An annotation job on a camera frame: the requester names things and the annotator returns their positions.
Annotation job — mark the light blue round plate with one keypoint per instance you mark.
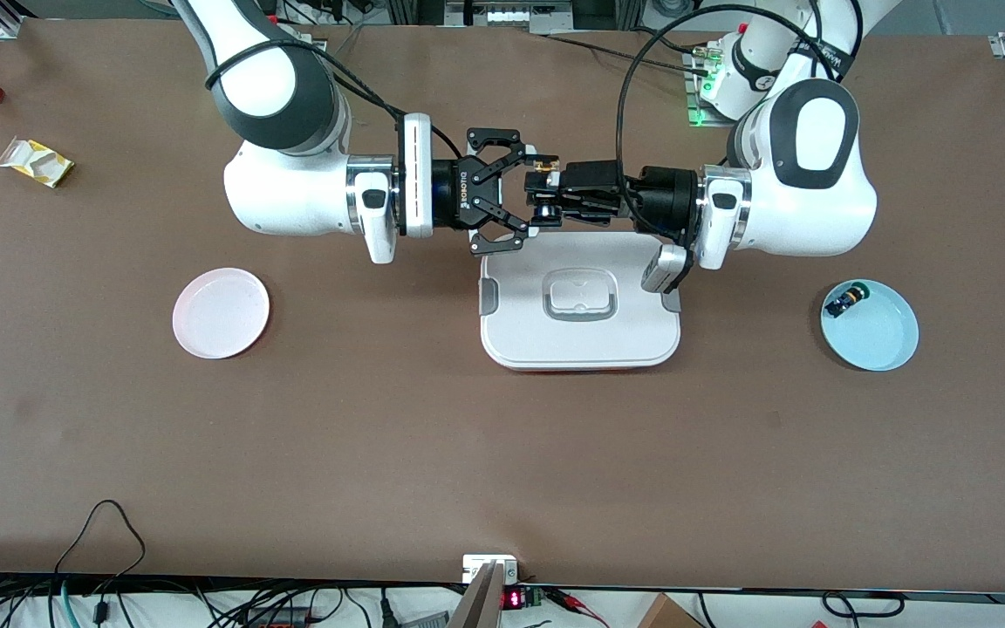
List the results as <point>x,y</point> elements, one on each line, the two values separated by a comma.
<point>878,340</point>

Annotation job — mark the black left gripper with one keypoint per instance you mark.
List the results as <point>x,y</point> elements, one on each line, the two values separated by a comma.
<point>665,199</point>

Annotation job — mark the black orange network device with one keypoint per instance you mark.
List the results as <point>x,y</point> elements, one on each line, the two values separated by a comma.
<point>280,617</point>

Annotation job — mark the grey metal bar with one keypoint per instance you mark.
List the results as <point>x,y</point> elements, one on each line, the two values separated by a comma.
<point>478,602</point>

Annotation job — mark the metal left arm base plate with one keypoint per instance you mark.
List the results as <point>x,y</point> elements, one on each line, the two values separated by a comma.
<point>696,109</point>

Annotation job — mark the silver power strip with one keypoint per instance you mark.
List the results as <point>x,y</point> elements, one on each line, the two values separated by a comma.
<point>511,13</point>

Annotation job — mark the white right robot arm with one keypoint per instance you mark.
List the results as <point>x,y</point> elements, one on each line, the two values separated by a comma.
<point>284,201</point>

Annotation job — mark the pink round plate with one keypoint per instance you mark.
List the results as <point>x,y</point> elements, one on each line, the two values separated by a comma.
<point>222,314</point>

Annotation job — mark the orange black push-button switch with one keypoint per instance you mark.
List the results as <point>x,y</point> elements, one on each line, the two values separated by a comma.
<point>543,162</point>

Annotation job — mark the white lidded box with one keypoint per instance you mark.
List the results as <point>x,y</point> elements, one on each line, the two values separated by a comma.
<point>520,336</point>

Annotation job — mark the brown cardboard box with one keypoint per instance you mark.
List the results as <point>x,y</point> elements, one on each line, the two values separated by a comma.
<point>666,614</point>

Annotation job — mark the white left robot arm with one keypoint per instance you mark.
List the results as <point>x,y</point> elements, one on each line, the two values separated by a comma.
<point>816,201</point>

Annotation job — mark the red digit display module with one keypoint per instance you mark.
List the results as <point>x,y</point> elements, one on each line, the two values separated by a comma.
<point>516,599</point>

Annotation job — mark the small white mounted device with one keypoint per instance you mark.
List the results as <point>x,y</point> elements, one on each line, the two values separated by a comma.
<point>478,563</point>

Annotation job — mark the blue green push-button switch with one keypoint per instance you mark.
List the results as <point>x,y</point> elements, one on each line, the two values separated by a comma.
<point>843,301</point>

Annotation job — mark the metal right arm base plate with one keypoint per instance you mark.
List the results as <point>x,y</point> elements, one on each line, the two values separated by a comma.
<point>315,42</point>

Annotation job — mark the yellow torn packet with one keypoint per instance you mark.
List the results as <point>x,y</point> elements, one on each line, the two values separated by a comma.
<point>42,164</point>

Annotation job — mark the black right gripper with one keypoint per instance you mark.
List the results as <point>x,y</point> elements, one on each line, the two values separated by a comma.
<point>453,194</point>

